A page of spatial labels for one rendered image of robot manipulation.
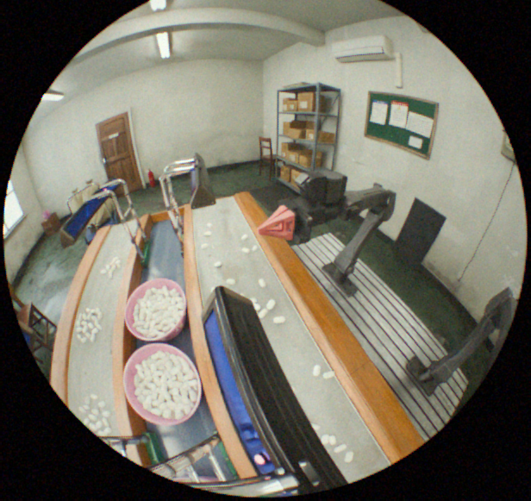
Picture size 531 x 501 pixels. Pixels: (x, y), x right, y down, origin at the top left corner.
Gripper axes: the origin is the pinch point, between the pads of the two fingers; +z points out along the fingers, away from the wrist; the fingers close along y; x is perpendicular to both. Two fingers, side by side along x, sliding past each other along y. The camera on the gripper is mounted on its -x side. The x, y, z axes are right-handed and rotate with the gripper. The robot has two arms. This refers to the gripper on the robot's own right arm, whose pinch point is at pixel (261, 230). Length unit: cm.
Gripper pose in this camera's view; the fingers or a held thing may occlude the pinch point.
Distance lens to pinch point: 36.9
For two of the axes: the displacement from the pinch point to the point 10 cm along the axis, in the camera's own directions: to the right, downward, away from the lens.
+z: -9.0, 2.8, -3.2
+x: 0.3, 7.8, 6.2
